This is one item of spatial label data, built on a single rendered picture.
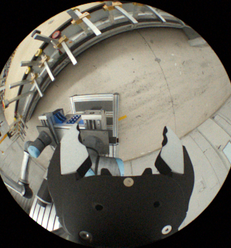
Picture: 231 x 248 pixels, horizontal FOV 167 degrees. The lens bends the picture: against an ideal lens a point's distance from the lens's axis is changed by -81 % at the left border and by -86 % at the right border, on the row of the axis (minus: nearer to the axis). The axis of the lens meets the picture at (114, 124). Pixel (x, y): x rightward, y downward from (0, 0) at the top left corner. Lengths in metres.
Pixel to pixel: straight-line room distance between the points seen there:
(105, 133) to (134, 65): 1.25
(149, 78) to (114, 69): 0.64
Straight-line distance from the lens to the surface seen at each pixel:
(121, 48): 1.57
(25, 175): 0.90
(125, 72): 1.44
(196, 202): 2.16
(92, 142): 0.49
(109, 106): 1.28
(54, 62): 1.03
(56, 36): 0.88
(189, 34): 2.62
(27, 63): 0.85
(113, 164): 0.41
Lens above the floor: 1.42
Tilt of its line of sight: 59 degrees down
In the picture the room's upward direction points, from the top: 174 degrees counter-clockwise
